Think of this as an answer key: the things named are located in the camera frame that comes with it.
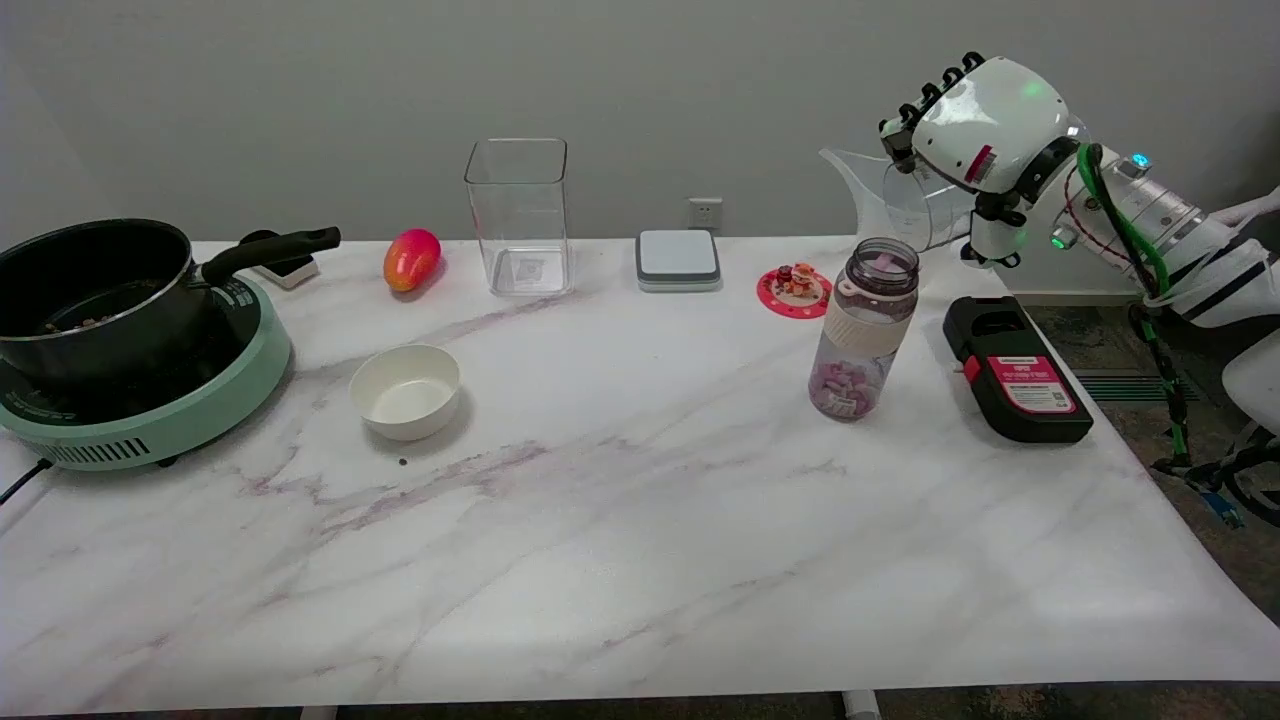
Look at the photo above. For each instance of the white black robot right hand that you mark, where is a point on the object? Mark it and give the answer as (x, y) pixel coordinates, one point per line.
(1000, 110)

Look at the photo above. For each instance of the clear plastic cup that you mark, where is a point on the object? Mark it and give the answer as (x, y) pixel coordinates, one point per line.
(925, 210)

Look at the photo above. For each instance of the clear bottle with pink candies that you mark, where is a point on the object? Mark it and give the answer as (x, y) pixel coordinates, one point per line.
(862, 335)

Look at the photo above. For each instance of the black box with red label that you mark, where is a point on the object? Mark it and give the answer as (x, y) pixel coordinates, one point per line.
(1015, 375)

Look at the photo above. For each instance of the white padded bar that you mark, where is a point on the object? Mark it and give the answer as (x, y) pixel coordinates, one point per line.
(1255, 207)

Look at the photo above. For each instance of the red coaster with figurines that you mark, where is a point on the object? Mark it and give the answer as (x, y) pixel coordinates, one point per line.
(795, 291)

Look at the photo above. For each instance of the metal floor vent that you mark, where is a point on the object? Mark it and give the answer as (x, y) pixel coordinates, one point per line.
(1125, 385)

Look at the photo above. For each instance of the white grey square lid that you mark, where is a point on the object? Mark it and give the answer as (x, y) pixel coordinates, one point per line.
(678, 258)

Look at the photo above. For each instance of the clear square storage container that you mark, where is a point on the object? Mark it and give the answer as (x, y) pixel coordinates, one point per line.
(519, 220)

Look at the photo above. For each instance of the red yellow mango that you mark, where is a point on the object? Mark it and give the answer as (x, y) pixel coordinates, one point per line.
(411, 259)

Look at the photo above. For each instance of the white table leg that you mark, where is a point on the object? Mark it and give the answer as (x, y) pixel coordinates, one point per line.
(861, 705)
(318, 713)

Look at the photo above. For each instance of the white ceramic bowl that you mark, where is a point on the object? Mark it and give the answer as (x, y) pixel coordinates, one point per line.
(405, 392)

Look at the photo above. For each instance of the small white black gadget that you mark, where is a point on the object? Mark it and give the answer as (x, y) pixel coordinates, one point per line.
(290, 270)

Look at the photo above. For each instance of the mint green induction cooker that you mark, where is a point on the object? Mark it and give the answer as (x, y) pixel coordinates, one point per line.
(215, 395)

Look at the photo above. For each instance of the white wall socket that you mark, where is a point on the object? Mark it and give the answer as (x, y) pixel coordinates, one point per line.
(705, 213)

